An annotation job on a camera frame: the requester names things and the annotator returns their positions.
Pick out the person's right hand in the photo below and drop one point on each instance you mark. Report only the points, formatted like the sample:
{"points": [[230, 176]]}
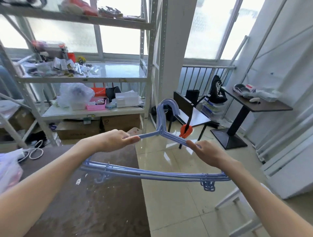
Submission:
{"points": [[210, 153]]}

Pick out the person's left hand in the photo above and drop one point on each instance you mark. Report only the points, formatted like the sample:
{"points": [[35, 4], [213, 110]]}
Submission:
{"points": [[112, 141]]}

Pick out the person's left thumb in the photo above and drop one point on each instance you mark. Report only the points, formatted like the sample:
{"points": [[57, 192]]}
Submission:
{"points": [[132, 140]]}

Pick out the person's right thumb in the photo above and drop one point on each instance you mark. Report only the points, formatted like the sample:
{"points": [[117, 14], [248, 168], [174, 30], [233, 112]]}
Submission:
{"points": [[192, 146]]}

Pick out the bunch of blue clothes hangers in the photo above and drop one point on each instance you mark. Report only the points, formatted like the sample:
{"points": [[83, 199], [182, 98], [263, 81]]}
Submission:
{"points": [[159, 173]]}

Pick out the person's left forearm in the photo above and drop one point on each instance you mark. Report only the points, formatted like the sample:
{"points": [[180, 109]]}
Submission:
{"points": [[49, 185]]}

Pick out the person's right forearm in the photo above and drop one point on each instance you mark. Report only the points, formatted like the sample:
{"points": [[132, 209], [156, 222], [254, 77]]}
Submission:
{"points": [[264, 202]]}

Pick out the beige board with hole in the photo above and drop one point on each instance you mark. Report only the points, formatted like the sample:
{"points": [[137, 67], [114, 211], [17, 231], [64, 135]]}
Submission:
{"points": [[135, 131]]}

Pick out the orange spring clamp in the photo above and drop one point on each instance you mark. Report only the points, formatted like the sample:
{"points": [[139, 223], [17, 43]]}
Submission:
{"points": [[185, 131]]}

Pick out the dark wooden chair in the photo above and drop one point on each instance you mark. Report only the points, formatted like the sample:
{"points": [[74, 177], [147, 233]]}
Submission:
{"points": [[195, 118]]}

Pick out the black round floor object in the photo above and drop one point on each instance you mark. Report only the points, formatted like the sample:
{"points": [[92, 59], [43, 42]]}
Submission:
{"points": [[159, 114]]}

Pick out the white plastic storage box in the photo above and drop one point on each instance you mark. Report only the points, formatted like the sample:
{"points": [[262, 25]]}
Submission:
{"points": [[127, 100]]}

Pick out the clear blue-printed plastic bag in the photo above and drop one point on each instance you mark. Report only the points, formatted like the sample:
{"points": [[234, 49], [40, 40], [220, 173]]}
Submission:
{"points": [[214, 109]]}

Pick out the pink plastic basket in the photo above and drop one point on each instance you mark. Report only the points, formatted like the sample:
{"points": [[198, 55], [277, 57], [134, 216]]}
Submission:
{"points": [[96, 107]]}

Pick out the black paper bag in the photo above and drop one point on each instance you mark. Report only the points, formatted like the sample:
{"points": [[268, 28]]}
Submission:
{"points": [[192, 97]]}

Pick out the black fabric pouch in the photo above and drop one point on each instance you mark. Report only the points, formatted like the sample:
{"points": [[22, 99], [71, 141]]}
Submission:
{"points": [[113, 92]]}

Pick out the large cardboard box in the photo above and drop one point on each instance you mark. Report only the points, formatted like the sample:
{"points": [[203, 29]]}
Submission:
{"points": [[78, 130]]}

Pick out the orange plastic basket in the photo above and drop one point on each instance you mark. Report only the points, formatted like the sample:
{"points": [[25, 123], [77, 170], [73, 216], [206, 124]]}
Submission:
{"points": [[99, 90]]}

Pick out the black and white bag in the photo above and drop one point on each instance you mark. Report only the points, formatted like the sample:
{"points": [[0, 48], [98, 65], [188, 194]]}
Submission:
{"points": [[216, 91]]}

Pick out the metal window railing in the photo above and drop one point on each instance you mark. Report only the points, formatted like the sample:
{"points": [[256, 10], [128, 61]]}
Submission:
{"points": [[203, 78]]}

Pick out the grey metal shelf rack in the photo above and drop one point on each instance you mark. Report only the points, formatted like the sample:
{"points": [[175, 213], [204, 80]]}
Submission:
{"points": [[149, 73]]}

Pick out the clear crumpled plastic bag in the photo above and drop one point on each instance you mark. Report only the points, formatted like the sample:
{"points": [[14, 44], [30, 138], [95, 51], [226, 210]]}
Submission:
{"points": [[73, 94]]}

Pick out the white and grey headset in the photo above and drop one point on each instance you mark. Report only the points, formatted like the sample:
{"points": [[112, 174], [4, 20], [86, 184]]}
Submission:
{"points": [[240, 88]]}

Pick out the small white oval object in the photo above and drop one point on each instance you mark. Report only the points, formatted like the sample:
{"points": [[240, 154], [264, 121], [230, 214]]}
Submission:
{"points": [[254, 100]]}

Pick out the crumpled white plastic bag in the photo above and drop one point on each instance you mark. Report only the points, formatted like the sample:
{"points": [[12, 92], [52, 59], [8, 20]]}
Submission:
{"points": [[267, 95]]}

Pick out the stack of white panels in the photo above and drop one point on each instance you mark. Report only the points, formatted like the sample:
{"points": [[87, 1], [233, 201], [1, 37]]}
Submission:
{"points": [[288, 156]]}

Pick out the pile of small packets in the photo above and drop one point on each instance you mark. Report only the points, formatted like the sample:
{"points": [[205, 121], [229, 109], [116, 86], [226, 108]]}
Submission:
{"points": [[58, 66]]}

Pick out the worn cardboard box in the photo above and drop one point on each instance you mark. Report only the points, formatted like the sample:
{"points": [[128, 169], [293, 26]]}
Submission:
{"points": [[22, 119]]}

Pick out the white and pink plastic bag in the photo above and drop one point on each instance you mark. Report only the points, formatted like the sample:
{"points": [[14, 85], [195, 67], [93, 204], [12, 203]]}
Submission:
{"points": [[8, 171]]}

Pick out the red plastic bag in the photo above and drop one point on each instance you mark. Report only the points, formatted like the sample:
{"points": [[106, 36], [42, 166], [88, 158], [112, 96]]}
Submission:
{"points": [[78, 6]]}

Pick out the dark pedestal table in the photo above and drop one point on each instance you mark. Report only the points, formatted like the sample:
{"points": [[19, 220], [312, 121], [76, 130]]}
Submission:
{"points": [[256, 106]]}

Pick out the white frame stool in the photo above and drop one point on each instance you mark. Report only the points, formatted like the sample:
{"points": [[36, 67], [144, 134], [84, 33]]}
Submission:
{"points": [[244, 214]]}

